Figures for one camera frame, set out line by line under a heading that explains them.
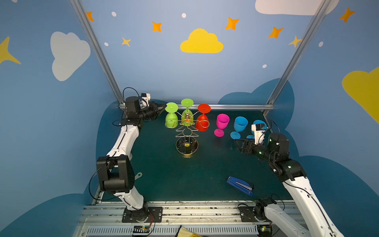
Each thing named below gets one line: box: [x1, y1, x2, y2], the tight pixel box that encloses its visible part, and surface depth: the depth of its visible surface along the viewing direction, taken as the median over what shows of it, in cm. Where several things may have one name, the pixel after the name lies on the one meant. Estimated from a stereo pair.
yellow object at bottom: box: [174, 224, 203, 237], surface depth 70 cm
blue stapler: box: [226, 176, 254, 197], surface depth 84 cm
